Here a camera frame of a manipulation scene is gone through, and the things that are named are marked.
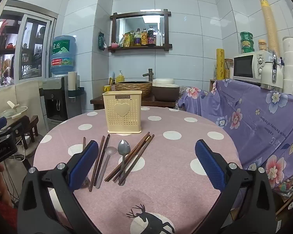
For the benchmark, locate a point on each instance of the green packet on wall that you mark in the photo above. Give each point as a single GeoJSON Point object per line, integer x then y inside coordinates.
{"type": "Point", "coordinates": [102, 41]}

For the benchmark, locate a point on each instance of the white microwave oven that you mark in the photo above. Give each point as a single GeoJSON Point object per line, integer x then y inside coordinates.
{"type": "Point", "coordinates": [244, 65]}

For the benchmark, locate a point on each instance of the blue water jug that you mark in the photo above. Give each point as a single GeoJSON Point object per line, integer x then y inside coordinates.
{"type": "Point", "coordinates": [63, 56]}

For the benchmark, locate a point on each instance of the brown and white rice cooker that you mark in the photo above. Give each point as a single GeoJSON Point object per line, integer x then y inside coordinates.
{"type": "Point", "coordinates": [166, 90]}

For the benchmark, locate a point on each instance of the white paper cup tube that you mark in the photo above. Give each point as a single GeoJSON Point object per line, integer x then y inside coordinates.
{"type": "Point", "coordinates": [72, 81]}

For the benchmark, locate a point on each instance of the pink polka dot tablecloth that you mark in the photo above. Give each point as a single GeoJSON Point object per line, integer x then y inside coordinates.
{"type": "Point", "coordinates": [166, 175]}

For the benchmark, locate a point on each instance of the cream plastic utensil holder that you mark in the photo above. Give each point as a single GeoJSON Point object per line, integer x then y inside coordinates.
{"type": "Point", "coordinates": [122, 112]}

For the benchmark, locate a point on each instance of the small pink bowl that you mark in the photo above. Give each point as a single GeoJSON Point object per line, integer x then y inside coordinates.
{"type": "Point", "coordinates": [114, 45]}

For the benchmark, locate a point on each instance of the translucent plastic spoon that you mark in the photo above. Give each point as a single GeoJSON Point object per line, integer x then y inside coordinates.
{"type": "Point", "coordinates": [110, 151]}

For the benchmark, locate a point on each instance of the dark wooden stool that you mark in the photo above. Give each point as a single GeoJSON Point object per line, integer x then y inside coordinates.
{"type": "Point", "coordinates": [30, 124]}

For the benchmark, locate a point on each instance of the jar with yellow contents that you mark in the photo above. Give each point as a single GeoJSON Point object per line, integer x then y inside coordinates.
{"type": "Point", "coordinates": [263, 45]}

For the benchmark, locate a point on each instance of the yellow wrap roll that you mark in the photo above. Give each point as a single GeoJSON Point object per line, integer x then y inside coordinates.
{"type": "Point", "coordinates": [220, 63]}

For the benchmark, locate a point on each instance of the row of condiment bottles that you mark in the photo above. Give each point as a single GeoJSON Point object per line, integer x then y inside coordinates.
{"type": "Point", "coordinates": [144, 37]}

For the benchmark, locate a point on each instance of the grey water dispenser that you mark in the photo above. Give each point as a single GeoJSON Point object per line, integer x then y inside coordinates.
{"type": "Point", "coordinates": [55, 97]}

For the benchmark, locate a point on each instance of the woven wash basin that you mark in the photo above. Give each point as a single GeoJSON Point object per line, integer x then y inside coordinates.
{"type": "Point", "coordinates": [134, 89]}

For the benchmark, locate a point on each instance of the pot with glass lid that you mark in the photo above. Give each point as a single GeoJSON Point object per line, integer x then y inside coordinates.
{"type": "Point", "coordinates": [11, 113]}

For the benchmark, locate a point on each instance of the white thermos jug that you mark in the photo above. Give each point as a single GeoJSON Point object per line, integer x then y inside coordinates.
{"type": "Point", "coordinates": [267, 75]}

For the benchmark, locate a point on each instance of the yellow soap dispenser bottle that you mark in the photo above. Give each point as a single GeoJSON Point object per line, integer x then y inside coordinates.
{"type": "Point", "coordinates": [119, 78]}

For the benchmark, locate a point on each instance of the bronze faucet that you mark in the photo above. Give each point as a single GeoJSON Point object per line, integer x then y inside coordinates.
{"type": "Point", "coordinates": [150, 75]}

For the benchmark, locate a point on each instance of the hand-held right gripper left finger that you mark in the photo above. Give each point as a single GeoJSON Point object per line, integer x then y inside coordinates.
{"type": "Point", "coordinates": [84, 163]}

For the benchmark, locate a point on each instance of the glass jar with wooden lid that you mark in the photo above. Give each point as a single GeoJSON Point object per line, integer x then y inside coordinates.
{"type": "Point", "coordinates": [228, 69]}

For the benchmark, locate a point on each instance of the green instant noodle bowl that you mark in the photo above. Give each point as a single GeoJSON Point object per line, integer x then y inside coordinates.
{"type": "Point", "coordinates": [247, 50]}
{"type": "Point", "coordinates": [247, 43]}
{"type": "Point", "coordinates": [246, 35]}

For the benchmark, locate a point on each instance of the metal spoon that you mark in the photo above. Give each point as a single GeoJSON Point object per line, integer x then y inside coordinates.
{"type": "Point", "coordinates": [124, 148]}

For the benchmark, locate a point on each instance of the stacks of white cups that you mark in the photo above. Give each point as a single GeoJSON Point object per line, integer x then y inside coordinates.
{"type": "Point", "coordinates": [290, 63]}

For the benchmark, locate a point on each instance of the yellow mug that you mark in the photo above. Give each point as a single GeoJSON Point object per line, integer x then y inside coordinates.
{"type": "Point", "coordinates": [107, 89]}

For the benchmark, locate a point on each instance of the purple floral cloth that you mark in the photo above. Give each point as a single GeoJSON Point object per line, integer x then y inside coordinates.
{"type": "Point", "coordinates": [254, 117]}

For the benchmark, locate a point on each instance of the tall stack of yellow cups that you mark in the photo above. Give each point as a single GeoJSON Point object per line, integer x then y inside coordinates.
{"type": "Point", "coordinates": [269, 26]}

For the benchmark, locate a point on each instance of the white power strip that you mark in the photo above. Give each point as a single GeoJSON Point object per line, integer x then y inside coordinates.
{"type": "Point", "coordinates": [24, 140]}

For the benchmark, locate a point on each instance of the wooden framed mirror shelf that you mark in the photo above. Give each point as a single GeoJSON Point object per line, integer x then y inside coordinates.
{"type": "Point", "coordinates": [139, 48]}

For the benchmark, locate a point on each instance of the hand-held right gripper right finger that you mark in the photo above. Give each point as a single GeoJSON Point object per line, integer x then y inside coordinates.
{"type": "Point", "coordinates": [210, 163]}

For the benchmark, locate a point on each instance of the dark wooden counter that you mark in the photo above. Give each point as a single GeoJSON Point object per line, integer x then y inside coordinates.
{"type": "Point", "coordinates": [97, 101]}

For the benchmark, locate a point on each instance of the sliding glass window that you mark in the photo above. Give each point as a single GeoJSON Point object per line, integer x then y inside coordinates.
{"type": "Point", "coordinates": [26, 48]}

